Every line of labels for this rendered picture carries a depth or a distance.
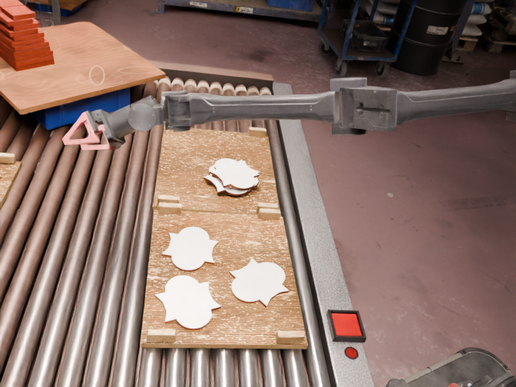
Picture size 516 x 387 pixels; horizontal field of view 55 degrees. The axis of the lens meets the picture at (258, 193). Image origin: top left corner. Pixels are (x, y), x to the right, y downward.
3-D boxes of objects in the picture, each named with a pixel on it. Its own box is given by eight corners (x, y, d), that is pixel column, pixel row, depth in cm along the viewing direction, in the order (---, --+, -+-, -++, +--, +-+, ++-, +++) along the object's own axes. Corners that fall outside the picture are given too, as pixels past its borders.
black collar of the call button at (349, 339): (356, 314, 116) (358, 310, 115) (365, 342, 111) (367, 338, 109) (325, 313, 115) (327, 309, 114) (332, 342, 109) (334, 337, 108)
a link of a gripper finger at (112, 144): (90, 161, 115) (127, 145, 115) (78, 158, 108) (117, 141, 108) (79, 134, 116) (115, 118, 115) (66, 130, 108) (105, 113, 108)
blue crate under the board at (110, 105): (86, 71, 186) (84, 45, 180) (133, 107, 171) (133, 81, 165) (1, 89, 167) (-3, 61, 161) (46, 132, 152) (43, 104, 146)
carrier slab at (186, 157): (267, 139, 169) (268, 135, 168) (279, 219, 138) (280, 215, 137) (163, 129, 164) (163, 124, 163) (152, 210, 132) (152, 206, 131)
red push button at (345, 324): (354, 317, 116) (355, 313, 115) (360, 339, 111) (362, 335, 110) (329, 316, 115) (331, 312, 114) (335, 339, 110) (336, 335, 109)
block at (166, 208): (181, 210, 132) (182, 203, 130) (181, 215, 130) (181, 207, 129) (158, 209, 131) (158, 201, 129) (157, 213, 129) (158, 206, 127)
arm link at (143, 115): (191, 128, 112) (187, 90, 109) (190, 137, 101) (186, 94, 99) (137, 132, 111) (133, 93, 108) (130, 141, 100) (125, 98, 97)
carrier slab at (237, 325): (281, 220, 138) (282, 216, 137) (306, 349, 106) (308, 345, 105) (153, 213, 131) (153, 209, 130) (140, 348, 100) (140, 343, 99)
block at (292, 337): (301, 337, 106) (303, 329, 105) (302, 345, 105) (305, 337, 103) (274, 337, 105) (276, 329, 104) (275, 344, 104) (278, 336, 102)
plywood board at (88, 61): (89, 24, 194) (88, 20, 193) (165, 77, 170) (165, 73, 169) (-49, 46, 163) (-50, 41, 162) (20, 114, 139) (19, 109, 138)
